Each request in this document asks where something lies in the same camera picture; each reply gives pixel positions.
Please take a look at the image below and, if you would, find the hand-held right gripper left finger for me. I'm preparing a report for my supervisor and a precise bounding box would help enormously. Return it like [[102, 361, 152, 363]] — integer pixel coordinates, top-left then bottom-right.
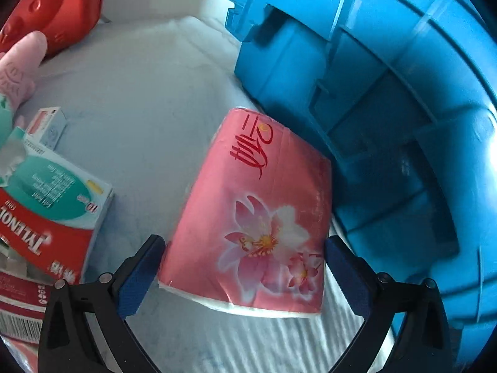
[[38, 234, 167, 373]]

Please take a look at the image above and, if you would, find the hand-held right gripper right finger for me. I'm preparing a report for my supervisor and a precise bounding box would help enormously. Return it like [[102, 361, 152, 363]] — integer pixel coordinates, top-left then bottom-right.
[[324, 236, 455, 373]]

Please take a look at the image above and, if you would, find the pink floral tissue pack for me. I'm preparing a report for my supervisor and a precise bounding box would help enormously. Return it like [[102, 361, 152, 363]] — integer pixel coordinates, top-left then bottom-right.
[[157, 107, 333, 317]]

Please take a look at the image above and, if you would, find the blue plastic storage bin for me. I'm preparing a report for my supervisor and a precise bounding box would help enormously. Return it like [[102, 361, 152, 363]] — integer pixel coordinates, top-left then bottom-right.
[[215, 0, 497, 344]]

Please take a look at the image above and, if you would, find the red and green medicine box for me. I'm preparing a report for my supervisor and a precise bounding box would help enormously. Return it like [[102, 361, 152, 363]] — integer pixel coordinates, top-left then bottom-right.
[[0, 128, 114, 285]]

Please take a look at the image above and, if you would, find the red barcode box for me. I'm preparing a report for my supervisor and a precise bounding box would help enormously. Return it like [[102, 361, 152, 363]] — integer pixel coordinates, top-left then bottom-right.
[[0, 270, 53, 343]]

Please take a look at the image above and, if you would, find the small white carton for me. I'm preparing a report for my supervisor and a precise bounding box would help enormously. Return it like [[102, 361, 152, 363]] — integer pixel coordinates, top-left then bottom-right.
[[25, 107, 68, 150]]

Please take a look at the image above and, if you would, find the pink plush toy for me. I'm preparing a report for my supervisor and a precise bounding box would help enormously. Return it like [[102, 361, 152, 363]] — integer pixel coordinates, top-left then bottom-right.
[[0, 31, 49, 125]]

